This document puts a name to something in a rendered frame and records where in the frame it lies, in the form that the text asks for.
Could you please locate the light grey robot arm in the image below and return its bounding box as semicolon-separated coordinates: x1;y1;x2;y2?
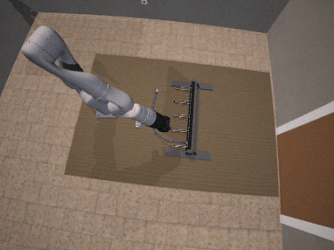
21;25;148;122

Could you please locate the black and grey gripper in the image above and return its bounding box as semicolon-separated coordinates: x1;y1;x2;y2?
136;108;171;132

